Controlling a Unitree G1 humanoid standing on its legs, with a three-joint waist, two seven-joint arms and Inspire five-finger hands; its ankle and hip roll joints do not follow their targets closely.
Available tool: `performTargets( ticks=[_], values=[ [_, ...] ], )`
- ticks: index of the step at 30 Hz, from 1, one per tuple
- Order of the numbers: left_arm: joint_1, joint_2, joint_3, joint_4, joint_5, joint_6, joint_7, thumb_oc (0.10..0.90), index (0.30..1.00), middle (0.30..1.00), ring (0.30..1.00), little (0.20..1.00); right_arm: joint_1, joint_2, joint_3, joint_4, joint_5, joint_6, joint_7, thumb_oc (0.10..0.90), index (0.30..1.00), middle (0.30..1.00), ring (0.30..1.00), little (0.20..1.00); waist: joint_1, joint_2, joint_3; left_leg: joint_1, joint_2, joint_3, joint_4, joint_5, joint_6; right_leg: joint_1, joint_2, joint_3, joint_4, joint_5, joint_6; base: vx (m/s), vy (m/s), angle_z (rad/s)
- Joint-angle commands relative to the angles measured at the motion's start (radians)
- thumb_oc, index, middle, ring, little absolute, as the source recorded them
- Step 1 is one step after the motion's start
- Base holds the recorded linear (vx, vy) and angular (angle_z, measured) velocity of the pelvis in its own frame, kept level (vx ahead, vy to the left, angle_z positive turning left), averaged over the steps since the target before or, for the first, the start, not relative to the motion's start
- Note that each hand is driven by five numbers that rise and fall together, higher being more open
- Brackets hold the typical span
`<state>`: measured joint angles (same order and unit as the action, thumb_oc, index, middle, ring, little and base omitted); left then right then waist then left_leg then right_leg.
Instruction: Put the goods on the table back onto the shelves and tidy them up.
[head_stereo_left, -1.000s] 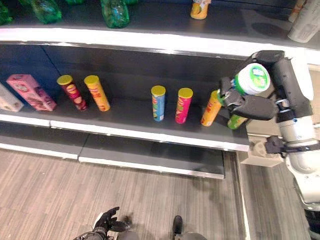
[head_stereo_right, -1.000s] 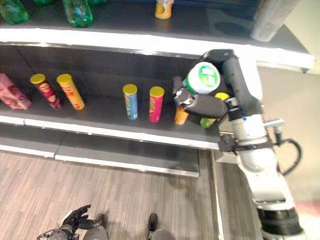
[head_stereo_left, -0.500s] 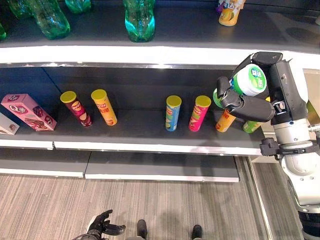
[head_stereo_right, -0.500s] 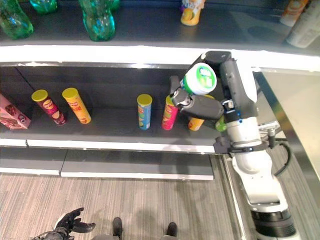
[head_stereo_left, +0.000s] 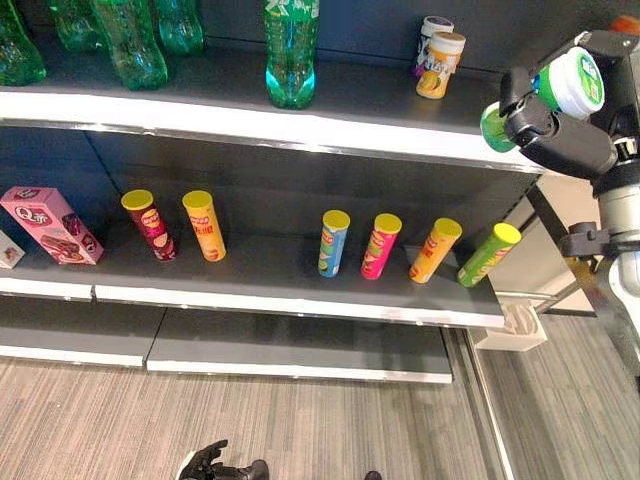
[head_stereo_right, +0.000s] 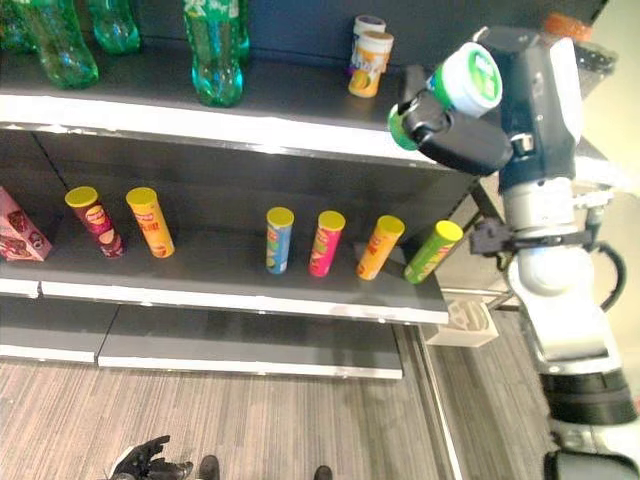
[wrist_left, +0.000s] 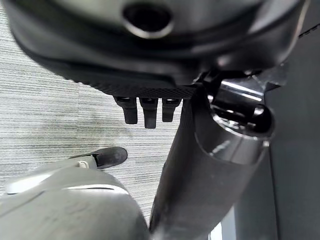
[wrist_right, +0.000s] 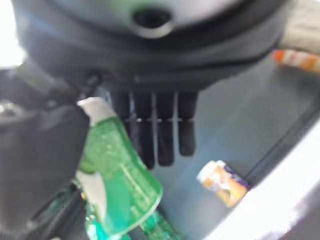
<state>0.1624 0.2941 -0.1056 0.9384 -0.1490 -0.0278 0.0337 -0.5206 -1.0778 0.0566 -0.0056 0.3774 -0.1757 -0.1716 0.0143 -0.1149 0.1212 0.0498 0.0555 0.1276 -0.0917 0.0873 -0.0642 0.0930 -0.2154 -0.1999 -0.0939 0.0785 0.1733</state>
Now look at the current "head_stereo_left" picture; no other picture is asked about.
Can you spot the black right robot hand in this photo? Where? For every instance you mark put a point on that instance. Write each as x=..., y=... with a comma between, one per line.
x=575, y=145

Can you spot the pink chips can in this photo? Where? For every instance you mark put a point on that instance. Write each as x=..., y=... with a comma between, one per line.
x=379, y=250

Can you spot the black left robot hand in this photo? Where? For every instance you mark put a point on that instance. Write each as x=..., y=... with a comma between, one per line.
x=202, y=462

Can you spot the long grey shelf board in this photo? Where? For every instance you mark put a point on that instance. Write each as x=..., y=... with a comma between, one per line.
x=220, y=105

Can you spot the white snack box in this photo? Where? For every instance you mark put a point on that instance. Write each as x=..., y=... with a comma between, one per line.
x=9, y=252

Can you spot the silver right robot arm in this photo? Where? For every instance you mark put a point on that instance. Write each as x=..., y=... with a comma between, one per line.
x=620, y=210

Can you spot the maroon chips can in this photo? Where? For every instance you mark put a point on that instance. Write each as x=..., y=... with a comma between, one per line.
x=152, y=227

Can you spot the green plastic soda bottle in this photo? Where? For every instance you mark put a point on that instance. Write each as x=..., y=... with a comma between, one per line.
x=15, y=50
x=77, y=25
x=132, y=55
x=180, y=30

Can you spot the grey shelf board with boxes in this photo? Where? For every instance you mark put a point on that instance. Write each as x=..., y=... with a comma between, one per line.
x=40, y=280

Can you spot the pink snack box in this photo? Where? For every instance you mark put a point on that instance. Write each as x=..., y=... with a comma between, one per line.
x=52, y=225

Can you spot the orange object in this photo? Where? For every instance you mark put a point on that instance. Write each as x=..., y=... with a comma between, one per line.
x=627, y=24

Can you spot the empty narrow grey shelf board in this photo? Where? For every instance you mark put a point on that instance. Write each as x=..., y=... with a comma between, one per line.
x=75, y=330

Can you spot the blue chips can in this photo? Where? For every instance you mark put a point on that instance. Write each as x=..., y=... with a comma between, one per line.
x=332, y=247

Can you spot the green chips can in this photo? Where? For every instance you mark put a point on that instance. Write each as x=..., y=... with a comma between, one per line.
x=487, y=257

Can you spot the white shelf base foot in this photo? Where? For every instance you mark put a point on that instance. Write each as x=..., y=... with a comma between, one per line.
x=515, y=332

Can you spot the dark robot foot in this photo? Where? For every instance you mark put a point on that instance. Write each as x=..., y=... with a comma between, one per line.
x=372, y=475

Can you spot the yellow orange chips can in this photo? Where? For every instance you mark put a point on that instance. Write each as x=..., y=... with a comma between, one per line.
x=206, y=230

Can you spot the grey shelf board with cans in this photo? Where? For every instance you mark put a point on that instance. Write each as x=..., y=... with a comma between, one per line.
x=280, y=285

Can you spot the black shelf bracket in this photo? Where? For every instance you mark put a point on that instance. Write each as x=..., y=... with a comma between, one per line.
x=550, y=220

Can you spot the purple white drink cup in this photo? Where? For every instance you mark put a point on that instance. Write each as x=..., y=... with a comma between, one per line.
x=427, y=35

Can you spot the yellow white drink cup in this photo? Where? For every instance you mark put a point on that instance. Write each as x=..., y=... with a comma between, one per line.
x=440, y=70

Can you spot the empty wide grey shelf board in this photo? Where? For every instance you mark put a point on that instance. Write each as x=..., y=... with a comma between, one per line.
x=300, y=345

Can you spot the green soda bottle with label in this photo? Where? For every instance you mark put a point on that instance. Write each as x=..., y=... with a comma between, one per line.
x=291, y=60

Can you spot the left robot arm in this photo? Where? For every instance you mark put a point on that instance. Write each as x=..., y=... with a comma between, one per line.
x=250, y=471

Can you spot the green white yogurt cup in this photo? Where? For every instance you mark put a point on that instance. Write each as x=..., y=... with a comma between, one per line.
x=575, y=85

